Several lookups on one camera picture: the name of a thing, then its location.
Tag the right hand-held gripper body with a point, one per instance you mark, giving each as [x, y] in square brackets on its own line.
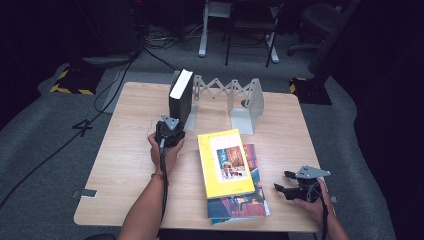
[308, 190]

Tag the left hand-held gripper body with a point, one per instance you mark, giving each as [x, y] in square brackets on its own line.
[170, 133]

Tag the black hardcover book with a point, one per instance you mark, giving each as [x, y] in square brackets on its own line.
[180, 103]

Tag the red illustrated book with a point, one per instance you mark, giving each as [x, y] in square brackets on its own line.
[246, 206]

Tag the blue book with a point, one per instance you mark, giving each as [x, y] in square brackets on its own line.
[233, 220]

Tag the yellow book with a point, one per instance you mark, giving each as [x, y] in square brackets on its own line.
[226, 163]

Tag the white expandable book rack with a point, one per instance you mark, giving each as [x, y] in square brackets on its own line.
[245, 116]

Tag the person's right hand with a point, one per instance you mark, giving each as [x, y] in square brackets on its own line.
[316, 208]

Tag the person's left hand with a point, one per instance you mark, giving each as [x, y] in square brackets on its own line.
[168, 160]

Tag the grey tape strip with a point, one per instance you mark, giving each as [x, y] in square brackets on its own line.
[87, 193]
[333, 200]

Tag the grey stand base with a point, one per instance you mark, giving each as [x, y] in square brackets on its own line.
[106, 61]

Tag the dark equipment cabinet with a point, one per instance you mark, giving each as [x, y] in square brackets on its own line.
[113, 26]

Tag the black folding chair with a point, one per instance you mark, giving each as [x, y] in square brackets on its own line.
[248, 25]

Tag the dark slanted stand pole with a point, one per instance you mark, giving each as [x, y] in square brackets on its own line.
[328, 43]

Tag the dark office chair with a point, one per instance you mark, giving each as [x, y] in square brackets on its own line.
[316, 20]

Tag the white desk frame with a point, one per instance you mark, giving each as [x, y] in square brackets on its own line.
[202, 46]

